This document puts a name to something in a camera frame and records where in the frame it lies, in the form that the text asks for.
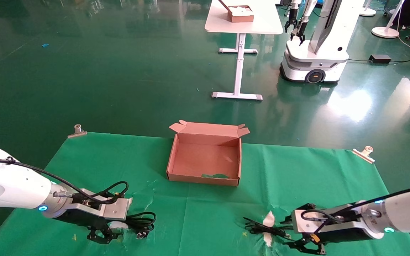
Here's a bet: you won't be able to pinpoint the black power cable with plug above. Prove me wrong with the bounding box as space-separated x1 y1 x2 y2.
123 212 157 239

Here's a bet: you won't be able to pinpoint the white wheeled idle robot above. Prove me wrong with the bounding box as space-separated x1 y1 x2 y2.
280 0 366 84

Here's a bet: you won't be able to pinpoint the black wired computer mouse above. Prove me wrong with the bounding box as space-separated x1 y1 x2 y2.
243 217 294 239

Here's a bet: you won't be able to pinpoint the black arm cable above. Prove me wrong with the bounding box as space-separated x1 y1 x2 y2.
300 183 410 233
0 158 129 206

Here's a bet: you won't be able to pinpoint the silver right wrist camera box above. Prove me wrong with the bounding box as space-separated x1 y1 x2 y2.
291 204 337 234

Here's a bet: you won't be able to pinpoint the silver metal binder clip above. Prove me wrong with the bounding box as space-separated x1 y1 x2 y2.
67 124 88 138
352 145 375 164

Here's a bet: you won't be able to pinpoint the black power adapter brick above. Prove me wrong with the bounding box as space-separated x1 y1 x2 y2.
369 54 392 64

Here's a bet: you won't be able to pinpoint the brown cardboard box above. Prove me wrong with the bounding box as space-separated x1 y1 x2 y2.
166 120 250 187

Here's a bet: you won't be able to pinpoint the small white round stand base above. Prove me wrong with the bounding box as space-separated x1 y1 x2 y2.
359 0 377 17

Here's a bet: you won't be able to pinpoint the large white round stand base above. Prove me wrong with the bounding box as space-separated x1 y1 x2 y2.
372 0 406 39

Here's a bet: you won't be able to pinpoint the green tablecloth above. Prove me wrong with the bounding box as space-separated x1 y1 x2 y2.
0 132 410 256

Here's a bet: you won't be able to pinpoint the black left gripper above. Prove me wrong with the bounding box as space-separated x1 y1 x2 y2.
57 210 127 244

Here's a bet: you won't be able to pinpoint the idle robot arm with gripper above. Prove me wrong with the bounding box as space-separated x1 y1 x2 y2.
290 0 319 46
284 0 299 33

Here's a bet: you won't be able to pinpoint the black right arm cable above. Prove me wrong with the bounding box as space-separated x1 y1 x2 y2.
300 183 410 233

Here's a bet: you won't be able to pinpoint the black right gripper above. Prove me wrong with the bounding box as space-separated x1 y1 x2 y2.
282 226 373 255

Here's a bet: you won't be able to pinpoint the small cardboard box white contents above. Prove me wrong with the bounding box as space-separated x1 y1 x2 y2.
219 0 254 23

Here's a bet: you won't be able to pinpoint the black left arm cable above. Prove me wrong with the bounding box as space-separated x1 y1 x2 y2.
0 158 129 206

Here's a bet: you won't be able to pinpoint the white pedestal table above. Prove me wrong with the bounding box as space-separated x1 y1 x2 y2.
205 0 284 101

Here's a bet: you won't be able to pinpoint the thin floor cable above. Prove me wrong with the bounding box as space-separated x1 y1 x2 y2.
347 35 410 66

